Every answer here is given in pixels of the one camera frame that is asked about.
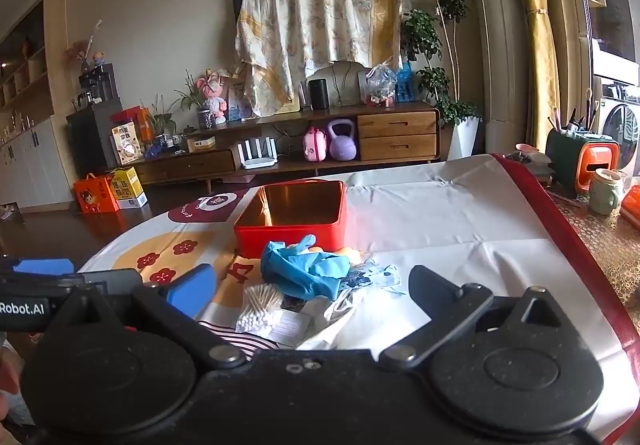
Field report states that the illustrated card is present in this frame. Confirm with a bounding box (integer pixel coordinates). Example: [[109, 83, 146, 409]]
[[227, 79, 254, 122]]

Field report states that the bag of cotton swabs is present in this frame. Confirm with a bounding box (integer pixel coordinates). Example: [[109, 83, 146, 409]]
[[235, 284, 287, 338]]

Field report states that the pale green mug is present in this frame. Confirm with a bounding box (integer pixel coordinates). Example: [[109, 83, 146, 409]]
[[588, 168, 624, 217]]

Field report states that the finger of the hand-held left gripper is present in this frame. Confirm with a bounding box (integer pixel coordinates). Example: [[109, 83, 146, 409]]
[[0, 256, 76, 276], [75, 270, 146, 287]]

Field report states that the white paper packet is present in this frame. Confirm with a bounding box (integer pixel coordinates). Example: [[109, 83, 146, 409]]
[[271, 309, 314, 345]]

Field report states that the black drinks machine stand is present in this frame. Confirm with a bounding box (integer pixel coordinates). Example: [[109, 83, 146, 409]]
[[66, 64, 124, 179]]

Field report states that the striped cloth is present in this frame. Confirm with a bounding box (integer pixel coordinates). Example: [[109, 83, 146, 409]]
[[199, 321, 281, 367]]

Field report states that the clear plastic bag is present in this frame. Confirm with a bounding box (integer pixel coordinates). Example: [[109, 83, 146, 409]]
[[360, 58, 399, 107]]

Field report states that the red tin box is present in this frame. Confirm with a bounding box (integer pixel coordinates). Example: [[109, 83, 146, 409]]
[[233, 180, 347, 259]]

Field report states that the yellow carton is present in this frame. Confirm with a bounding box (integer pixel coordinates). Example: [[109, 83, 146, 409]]
[[108, 167, 149, 210]]

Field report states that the red and white printed tablecloth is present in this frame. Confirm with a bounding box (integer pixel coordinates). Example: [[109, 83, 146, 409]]
[[77, 154, 640, 445]]

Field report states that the orange gift bag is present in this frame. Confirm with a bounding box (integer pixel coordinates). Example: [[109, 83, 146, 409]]
[[111, 106, 157, 142]]

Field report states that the yellow curtain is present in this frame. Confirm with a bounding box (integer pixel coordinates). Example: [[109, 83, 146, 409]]
[[515, 0, 568, 153]]

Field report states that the purple kettlebell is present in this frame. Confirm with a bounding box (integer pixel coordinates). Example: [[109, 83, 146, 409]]
[[327, 119, 359, 161]]

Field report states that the white router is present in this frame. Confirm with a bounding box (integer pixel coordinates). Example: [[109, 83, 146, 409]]
[[238, 136, 280, 170]]

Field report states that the wooden wall shelving unit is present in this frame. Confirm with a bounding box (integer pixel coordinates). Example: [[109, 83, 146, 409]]
[[0, 0, 77, 212]]

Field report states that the wooden tv cabinet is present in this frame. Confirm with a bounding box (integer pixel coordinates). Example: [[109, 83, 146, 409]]
[[119, 100, 442, 187]]

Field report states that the potted tree in white planter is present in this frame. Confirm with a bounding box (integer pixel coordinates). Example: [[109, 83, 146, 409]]
[[399, 0, 487, 162]]

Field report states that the green and orange organizer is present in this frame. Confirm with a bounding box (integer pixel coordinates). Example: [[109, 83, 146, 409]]
[[545, 128, 622, 199]]

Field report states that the washing machine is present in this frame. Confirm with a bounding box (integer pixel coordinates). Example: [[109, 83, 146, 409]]
[[591, 52, 640, 178]]

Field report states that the blue floral cloth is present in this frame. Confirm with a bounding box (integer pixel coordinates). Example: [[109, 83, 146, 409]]
[[345, 262, 402, 297]]

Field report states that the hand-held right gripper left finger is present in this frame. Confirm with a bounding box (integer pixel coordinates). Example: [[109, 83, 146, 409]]
[[45, 264, 249, 371]]

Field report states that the orange cloth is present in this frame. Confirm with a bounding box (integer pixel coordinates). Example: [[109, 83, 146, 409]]
[[309, 245, 362, 261]]

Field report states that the beige tower air conditioner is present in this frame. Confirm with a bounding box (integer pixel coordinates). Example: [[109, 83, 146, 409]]
[[459, 0, 537, 157]]

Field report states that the white fan-shaped ornament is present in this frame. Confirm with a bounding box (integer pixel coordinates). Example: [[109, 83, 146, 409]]
[[305, 60, 369, 109]]

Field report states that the blue packet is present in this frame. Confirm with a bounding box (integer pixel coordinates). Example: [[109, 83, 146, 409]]
[[395, 65, 417, 104]]

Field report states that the pink plush doll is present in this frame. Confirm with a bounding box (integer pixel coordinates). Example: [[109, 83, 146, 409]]
[[196, 68, 232, 127]]

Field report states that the black speaker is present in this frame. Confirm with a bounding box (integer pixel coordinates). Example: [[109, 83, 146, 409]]
[[308, 78, 330, 111]]

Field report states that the person's left hand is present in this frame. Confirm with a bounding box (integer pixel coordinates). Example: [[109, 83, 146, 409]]
[[0, 340, 33, 426]]

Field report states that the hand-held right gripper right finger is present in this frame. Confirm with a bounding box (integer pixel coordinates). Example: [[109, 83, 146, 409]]
[[378, 265, 563, 371]]

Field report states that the yellow printed box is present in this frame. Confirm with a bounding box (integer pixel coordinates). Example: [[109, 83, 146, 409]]
[[110, 122, 142, 165]]

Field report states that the small potted orchid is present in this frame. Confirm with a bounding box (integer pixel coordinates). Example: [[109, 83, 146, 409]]
[[142, 94, 177, 142]]

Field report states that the white glove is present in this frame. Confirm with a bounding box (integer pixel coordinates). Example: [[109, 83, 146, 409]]
[[295, 292, 383, 351]]

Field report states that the floral cloth cover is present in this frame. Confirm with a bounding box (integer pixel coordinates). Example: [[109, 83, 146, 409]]
[[234, 0, 414, 119]]

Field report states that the blue nitrile glove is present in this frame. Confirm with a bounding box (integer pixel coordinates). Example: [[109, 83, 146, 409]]
[[261, 235, 352, 301]]

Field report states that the orange gift box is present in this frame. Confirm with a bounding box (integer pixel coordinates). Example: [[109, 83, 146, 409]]
[[73, 174, 121, 215]]

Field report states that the pink toy suitcase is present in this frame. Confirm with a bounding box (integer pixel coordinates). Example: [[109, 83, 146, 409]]
[[302, 126, 330, 162]]

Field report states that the tall potted orchid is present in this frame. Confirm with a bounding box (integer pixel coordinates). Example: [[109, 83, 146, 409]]
[[174, 71, 217, 131]]

